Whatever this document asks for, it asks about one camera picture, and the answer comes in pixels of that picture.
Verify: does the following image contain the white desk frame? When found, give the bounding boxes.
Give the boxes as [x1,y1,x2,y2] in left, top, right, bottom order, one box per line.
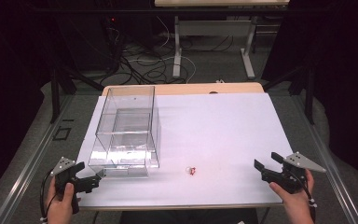
[172,15,259,80]

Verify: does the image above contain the person's dark lap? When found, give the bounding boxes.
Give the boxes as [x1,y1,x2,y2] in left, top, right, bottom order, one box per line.
[118,208,259,224]

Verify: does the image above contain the black power strip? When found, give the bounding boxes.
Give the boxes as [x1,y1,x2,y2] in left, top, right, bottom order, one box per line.
[103,16,121,41]

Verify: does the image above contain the clear acrylic box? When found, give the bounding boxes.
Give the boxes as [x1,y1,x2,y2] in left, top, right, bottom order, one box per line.
[88,85,162,179]

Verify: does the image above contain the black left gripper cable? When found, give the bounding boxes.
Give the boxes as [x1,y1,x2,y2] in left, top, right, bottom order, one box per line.
[38,169,59,224]

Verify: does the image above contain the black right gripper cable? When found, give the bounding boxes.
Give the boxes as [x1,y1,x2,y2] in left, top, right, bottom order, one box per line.
[288,170,319,224]

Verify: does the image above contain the aluminium rail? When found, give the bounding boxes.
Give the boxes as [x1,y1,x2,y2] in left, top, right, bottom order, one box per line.
[0,92,76,224]
[287,92,358,224]

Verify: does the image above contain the white floor cable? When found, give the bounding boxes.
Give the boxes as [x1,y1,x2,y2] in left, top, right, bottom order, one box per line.
[127,15,198,84]

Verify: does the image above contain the dark curtain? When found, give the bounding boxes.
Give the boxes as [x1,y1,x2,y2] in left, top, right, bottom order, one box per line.
[0,0,57,206]
[260,0,358,188]

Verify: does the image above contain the black metal stand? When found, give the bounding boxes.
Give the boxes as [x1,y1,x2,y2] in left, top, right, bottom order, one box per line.
[49,63,106,125]
[262,60,317,126]

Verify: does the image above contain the person's right hand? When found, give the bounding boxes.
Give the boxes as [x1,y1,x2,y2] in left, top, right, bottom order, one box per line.
[268,168,315,209]

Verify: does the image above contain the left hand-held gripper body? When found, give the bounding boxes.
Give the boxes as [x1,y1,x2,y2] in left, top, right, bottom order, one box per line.
[49,156,101,215]

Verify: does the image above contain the person's left hand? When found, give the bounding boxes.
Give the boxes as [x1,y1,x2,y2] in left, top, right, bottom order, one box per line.
[44,177,82,224]

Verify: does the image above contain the tangle of black floor cables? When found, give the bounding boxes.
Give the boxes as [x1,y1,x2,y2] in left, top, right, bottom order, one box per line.
[105,26,235,86]

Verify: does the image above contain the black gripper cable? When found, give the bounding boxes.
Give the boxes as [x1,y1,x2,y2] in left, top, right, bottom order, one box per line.
[288,170,319,224]
[38,169,59,224]

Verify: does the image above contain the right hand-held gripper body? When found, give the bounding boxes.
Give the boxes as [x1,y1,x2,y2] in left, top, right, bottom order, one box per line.
[260,151,327,195]

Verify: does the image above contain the white table mat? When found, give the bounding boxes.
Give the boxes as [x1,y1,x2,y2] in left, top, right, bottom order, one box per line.
[76,92,294,209]

